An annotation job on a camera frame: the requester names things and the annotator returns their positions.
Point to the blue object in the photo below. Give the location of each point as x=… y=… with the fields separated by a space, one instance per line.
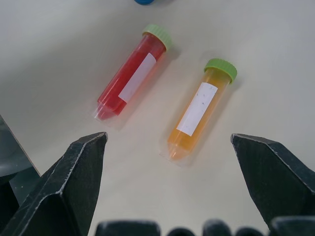
x=144 y=2

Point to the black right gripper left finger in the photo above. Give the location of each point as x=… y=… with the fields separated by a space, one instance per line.
x=66 y=186

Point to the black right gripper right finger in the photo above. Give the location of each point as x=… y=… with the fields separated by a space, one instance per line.
x=275 y=177

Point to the red liquid tube green cap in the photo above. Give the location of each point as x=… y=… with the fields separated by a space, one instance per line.
x=128 y=76

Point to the orange liquid tube green cap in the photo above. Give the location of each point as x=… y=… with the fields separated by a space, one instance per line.
x=197 y=110

